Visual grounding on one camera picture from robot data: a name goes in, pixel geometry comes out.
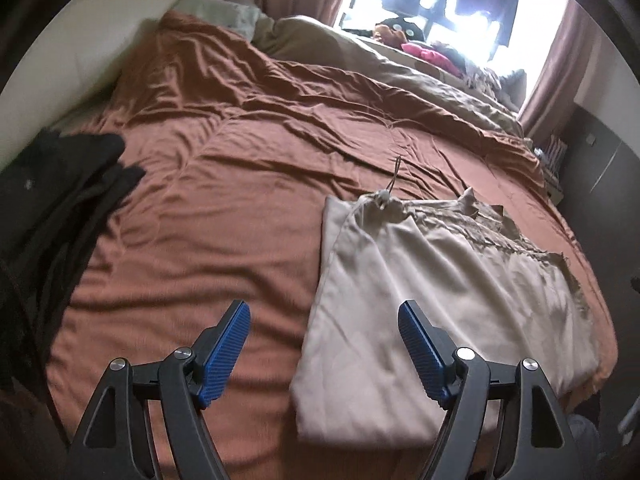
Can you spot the black plush toy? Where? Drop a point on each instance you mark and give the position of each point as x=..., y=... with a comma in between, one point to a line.
x=411, y=31

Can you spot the grey green pillow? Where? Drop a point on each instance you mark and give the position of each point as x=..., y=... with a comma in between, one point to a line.
x=236, y=17

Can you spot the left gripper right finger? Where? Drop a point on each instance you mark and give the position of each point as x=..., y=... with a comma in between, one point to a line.
x=534, y=440

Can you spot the rust brown bedspread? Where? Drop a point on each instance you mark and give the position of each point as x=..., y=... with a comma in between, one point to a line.
x=241, y=143

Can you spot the black clothing pile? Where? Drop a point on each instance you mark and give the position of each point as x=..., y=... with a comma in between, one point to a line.
x=56, y=197

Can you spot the olive beige duvet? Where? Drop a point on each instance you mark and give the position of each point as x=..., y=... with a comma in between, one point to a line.
x=390, y=70

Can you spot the beige large garment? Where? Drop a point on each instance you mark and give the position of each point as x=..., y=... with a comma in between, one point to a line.
x=500, y=273

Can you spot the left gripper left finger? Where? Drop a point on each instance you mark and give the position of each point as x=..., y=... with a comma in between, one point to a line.
x=114, y=439

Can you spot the pink plush toy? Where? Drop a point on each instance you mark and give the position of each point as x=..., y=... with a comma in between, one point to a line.
x=432, y=57

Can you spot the cream padded headboard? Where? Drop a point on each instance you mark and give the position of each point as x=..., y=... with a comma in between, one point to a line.
x=78, y=54

